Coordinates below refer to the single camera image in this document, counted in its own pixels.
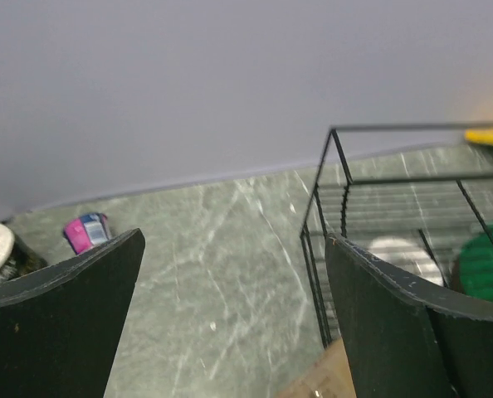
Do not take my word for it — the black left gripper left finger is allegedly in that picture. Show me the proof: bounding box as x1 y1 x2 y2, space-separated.
0 229 145 397

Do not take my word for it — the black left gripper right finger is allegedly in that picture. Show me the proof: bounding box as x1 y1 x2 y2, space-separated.
325 234 493 397

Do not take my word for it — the brown cardboard box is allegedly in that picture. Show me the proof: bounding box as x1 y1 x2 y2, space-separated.
277 338 356 398

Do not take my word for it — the black can white lid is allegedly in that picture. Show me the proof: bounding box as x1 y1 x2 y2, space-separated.
0 223 47 284

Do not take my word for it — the green canister in basket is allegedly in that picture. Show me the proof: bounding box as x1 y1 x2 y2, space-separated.
452 231 493 302

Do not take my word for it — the pink yogurt cup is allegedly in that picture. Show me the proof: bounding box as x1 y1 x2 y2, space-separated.
62 212 112 255

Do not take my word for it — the yellow snack bag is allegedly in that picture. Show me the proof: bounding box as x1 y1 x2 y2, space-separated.
464 129 493 147

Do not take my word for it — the black wire basket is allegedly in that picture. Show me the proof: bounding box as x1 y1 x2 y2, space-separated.
300 131 493 345

